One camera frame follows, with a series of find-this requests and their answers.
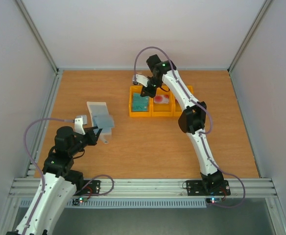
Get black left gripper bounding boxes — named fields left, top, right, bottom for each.
left=69, top=126, right=102, bottom=156

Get green card in bin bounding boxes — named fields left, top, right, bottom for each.
left=132, top=93, right=149, bottom=112

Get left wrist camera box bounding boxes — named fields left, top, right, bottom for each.
left=74, top=115, right=87, bottom=135

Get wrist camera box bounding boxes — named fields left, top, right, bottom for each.
left=74, top=115, right=87, bottom=135
left=132, top=74, right=149, bottom=87

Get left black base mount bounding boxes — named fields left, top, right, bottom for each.
left=75, top=180, right=101, bottom=196

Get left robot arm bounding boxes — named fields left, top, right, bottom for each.
left=10, top=126, right=101, bottom=235

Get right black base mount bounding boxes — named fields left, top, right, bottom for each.
left=182, top=180, right=231, bottom=196

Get beige card holder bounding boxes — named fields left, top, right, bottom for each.
left=87, top=101, right=115, bottom=144

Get grey slotted cable duct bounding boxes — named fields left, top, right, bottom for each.
left=20, top=198, right=207, bottom=209

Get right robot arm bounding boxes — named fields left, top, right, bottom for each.
left=141, top=54, right=224, bottom=195

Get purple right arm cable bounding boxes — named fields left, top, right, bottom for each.
left=134, top=47, right=246, bottom=209

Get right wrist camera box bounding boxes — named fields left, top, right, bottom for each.
left=132, top=74, right=149, bottom=87

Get aluminium front rail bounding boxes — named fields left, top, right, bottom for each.
left=8, top=178, right=278, bottom=199

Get pink red card in bin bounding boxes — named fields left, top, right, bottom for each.
left=153, top=94, right=169, bottom=104

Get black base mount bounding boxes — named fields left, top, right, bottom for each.
left=75, top=180, right=101, bottom=196
left=182, top=180, right=231, bottom=196

